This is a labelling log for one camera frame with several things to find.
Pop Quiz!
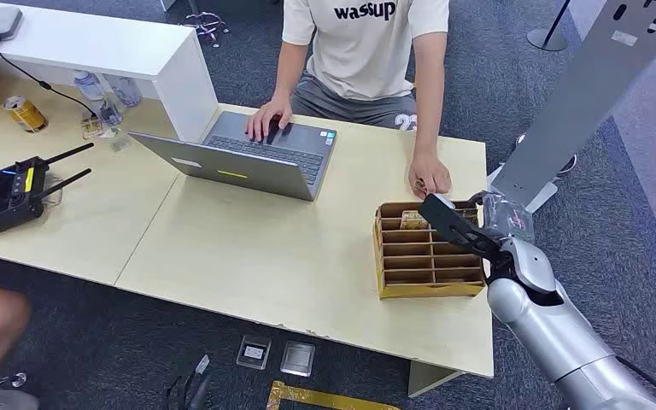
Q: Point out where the person's right hand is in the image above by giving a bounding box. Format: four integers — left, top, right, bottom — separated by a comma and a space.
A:
245, 97, 294, 144

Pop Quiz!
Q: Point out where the person's left hand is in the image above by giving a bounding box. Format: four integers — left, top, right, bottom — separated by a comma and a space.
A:
407, 151, 453, 201

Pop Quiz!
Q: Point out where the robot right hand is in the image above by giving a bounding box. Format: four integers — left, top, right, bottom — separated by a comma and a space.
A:
418, 190, 536, 267

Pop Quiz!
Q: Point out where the wooden card holder box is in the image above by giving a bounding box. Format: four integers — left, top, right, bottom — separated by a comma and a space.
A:
372, 200, 488, 301

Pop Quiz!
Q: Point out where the person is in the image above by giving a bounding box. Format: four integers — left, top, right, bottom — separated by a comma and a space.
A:
245, 0, 454, 201

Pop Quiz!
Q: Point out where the black hand tool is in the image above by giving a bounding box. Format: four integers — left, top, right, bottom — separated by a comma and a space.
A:
164, 354, 216, 410

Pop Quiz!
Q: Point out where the grey laptop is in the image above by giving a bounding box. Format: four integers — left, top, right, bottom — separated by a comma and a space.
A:
128, 110, 339, 202

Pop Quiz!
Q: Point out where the white stand base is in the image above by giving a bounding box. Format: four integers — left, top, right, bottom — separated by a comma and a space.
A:
485, 162, 578, 215

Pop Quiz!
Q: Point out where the chrome chair base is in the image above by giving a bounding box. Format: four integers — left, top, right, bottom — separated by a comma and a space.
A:
179, 9, 231, 48

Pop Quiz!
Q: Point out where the clear plastic cup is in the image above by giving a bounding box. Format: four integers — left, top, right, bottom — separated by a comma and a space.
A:
109, 74, 144, 109

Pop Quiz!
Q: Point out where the desk leg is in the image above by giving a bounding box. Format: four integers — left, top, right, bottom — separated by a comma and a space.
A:
406, 360, 466, 399

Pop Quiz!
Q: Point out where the grey slanted stand panel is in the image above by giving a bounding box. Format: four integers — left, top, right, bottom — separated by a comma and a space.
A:
490, 0, 656, 208

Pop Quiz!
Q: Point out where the clear water bottle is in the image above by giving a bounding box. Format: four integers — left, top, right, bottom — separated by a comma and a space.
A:
73, 69, 124, 128

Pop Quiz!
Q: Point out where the white desk riser shelf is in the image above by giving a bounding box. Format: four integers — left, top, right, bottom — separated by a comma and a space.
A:
0, 0, 220, 144

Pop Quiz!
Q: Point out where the small gold wrapped item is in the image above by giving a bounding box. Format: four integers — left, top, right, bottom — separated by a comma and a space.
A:
80, 115, 120, 142

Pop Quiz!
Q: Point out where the round stanchion base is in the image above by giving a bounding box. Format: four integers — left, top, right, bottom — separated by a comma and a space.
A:
526, 0, 571, 53

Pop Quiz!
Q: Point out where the yellow tape strip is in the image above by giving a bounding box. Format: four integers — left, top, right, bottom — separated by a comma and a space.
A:
265, 380, 402, 410

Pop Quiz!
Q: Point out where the gold drink can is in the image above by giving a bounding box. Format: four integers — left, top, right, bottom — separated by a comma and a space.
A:
3, 95, 50, 135

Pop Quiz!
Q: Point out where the black remote controller with antennas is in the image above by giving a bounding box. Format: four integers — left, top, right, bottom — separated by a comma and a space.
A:
0, 142, 96, 236

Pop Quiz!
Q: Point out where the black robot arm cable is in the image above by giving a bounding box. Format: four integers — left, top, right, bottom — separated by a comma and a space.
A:
615, 354, 656, 410

